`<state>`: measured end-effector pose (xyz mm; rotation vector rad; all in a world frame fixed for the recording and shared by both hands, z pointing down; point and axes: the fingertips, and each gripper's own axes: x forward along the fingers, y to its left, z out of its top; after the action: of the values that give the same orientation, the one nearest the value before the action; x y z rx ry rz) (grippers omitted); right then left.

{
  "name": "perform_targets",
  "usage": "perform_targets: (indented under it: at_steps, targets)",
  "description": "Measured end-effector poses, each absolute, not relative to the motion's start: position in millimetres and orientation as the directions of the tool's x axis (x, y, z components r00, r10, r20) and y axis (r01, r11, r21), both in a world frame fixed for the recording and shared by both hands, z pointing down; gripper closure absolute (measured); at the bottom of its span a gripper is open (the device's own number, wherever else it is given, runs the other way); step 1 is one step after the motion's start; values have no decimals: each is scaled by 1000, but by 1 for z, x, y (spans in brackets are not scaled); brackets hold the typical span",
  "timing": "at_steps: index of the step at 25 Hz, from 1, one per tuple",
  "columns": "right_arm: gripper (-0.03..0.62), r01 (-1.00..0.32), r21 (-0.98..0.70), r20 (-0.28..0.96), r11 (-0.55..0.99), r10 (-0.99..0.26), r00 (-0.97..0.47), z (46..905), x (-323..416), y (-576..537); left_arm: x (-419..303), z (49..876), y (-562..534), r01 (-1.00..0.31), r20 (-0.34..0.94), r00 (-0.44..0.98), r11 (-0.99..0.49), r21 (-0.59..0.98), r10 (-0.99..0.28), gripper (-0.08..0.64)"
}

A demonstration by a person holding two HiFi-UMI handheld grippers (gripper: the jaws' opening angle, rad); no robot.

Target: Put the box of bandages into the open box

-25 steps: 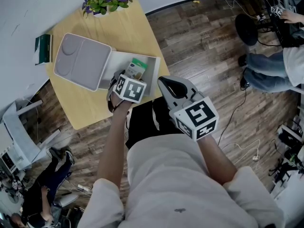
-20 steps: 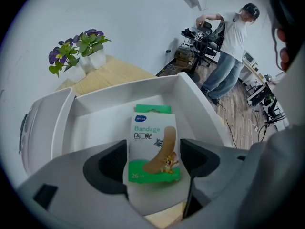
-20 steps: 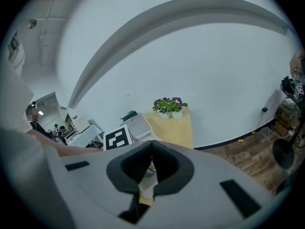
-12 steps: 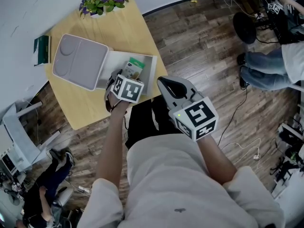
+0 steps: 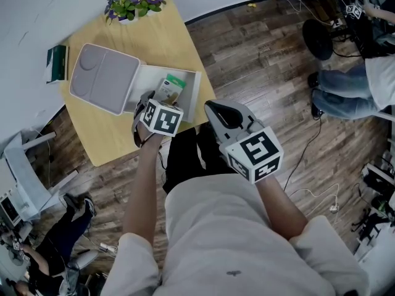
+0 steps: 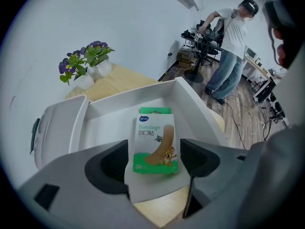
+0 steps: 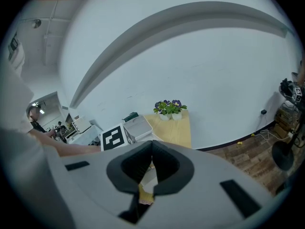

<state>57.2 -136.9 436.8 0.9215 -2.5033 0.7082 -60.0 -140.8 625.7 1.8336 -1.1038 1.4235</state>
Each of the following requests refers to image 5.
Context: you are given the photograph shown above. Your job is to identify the black round-base stand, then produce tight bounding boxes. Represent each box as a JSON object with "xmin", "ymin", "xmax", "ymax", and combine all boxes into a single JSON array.
[{"xmin": 302, "ymin": 18, "xmax": 334, "ymax": 62}]

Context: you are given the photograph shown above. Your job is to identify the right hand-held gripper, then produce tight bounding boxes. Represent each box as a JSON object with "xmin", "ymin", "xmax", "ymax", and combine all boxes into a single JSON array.
[{"xmin": 204, "ymin": 100, "xmax": 284, "ymax": 184}]

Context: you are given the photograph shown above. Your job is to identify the person's right forearm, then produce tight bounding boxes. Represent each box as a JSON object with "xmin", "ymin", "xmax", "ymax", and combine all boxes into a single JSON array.
[{"xmin": 255, "ymin": 177, "xmax": 309, "ymax": 241}]

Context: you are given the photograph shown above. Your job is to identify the person's left forearm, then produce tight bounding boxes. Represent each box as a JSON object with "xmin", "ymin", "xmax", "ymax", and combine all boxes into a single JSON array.
[{"xmin": 122, "ymin": 131, "xmax": 164, "ymax": 246}]

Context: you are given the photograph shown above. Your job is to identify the white lidded storage box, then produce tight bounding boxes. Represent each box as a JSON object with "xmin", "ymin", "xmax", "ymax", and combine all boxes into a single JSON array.
[{"xmin": 68, "ymin": 43, "xmax": 202, "ymax": 123}]

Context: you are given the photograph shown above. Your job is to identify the white desk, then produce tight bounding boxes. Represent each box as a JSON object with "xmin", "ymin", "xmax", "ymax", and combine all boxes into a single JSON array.
[{"xmin": 0, "ymin": 131, "xmax": 78, "ymax": 224}]

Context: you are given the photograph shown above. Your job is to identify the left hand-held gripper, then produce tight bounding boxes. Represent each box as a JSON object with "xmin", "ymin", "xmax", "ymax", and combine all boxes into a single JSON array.
[{"xmin": 131, "ymin": 90, "xmax": 185, "ymax": 148}]

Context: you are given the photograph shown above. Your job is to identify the person's black trousers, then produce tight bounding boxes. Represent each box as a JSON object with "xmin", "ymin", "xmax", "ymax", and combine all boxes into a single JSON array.
[{"xmin": 162, "ymin": 123, "xmax": 240, "ymax": 194}]

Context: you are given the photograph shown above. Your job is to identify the person's white shirt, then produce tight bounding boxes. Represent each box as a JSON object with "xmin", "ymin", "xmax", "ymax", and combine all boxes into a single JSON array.
[{"xmin": 101, "ymin": 173, "xmax": 371, "ymax": 296}]

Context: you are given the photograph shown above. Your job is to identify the dark green tissue box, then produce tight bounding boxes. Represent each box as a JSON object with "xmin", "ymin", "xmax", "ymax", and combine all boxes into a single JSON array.
[{"xmin": 46, "ymin": 44, "xmax": 70, "ymax": 84}]

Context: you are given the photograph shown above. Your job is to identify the white floor cable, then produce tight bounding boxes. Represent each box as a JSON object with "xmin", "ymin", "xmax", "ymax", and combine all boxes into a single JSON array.
[
  {"xmin": 288, "ymin": 183, "xmax": 340, "ymax": 226},
  {"xmin": 277, "ymin": 0, "xmax": 334, "ymax": 27}
]

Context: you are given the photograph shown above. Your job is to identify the grey swivel chair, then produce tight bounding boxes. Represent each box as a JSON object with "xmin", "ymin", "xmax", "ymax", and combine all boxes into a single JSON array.
[{"xmin": 60, "ymin": 248, "xmax": 99, "ymax": 296}]

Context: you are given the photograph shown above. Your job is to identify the green white bandage box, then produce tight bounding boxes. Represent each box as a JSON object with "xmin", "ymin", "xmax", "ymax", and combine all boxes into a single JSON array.
[{"xmin": 155, "ymin": 73, "xmax": 188, "ymax": 106}]

